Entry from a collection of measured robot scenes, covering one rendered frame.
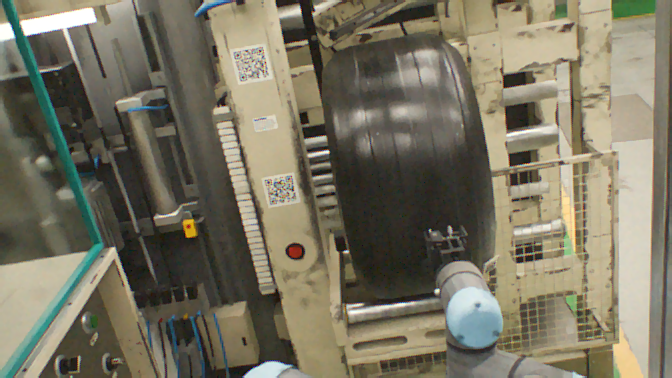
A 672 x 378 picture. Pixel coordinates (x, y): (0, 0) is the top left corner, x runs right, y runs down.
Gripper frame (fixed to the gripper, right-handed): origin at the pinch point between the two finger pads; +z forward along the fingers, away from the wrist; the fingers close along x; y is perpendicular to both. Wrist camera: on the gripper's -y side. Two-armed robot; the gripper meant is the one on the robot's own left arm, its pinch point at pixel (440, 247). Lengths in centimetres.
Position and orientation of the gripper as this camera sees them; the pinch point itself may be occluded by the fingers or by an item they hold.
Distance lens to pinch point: 123.1
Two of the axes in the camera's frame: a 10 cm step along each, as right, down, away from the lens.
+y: -1.8, -9.4, -2.7
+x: -9.8, 1.7, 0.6
